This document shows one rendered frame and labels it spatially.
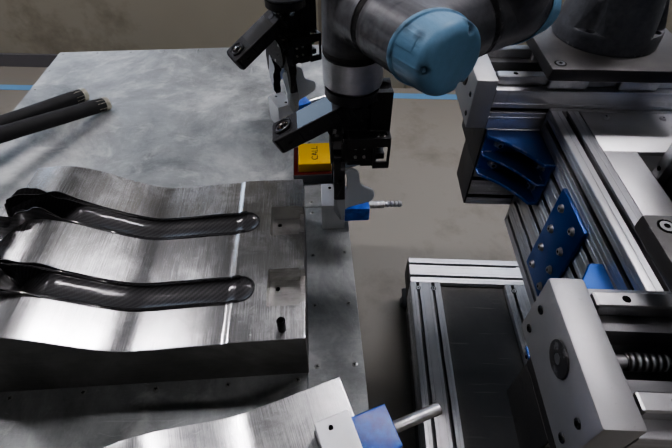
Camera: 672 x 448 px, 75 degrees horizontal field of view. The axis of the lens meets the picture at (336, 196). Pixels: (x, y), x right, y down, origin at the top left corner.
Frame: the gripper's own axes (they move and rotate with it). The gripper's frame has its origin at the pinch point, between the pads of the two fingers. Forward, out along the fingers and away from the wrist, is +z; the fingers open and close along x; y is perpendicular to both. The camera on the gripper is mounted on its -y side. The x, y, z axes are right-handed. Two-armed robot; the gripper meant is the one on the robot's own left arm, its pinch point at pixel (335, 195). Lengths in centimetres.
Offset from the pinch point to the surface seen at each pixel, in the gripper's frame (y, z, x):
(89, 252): -31.2, -6.0, -14.4
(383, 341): 16, 85, 18
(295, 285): -6.1, -1.3, -17.3
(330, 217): -1.0, 2.3, -2.5
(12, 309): -35.4, -8.0, -23.3
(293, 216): -6.5, -1.8, -5.7
